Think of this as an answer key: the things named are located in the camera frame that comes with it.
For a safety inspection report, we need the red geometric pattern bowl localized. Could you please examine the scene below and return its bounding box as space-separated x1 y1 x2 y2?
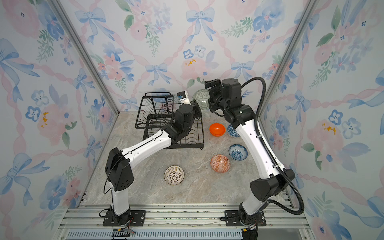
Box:
210 155 231 173

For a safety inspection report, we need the green geometric pattern bowl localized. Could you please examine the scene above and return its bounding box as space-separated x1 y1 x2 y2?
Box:
193 89 210 111

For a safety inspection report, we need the aluminium corner post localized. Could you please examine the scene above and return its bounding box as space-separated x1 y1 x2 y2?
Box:
48 0 120 115
259 0 318 111

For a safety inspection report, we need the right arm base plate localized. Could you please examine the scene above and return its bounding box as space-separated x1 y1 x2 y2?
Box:
220 210 267 227

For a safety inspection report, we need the orange plastic bowl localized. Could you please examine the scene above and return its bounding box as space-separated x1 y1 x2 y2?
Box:
209 123 226 137

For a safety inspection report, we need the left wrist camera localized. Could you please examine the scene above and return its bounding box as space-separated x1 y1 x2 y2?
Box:
177 91 191 106

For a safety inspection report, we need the brown white pattern bowl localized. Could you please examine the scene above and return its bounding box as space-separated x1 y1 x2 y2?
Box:
164 165 185 186

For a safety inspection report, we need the left aluminium corner post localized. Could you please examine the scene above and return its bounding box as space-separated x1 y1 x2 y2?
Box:
48 0 120 115

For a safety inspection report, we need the blue triangle pattern bowl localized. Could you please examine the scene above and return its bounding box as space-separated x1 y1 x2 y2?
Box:
227 125 240 138

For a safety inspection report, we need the blue floral bowl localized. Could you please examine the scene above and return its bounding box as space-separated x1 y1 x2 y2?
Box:
229 144 248 161

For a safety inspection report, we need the right aluminium corner post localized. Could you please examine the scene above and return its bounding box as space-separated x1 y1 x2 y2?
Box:
259 0 318 111

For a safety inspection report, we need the black wire dish rack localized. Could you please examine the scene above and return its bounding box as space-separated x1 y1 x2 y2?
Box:
135 92 205 150

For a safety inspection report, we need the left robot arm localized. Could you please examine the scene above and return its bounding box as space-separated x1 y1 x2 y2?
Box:
105 101 201 218

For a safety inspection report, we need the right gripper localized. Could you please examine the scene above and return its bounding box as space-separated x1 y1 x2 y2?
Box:
205 80 230 116

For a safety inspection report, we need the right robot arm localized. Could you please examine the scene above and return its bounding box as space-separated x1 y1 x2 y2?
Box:
205 79 295 225

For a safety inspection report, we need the aluminium mounting rail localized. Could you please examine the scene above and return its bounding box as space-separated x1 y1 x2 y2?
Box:
53 204 315 240

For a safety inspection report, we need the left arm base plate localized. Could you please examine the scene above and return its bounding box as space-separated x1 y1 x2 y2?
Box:
103 210 146 227

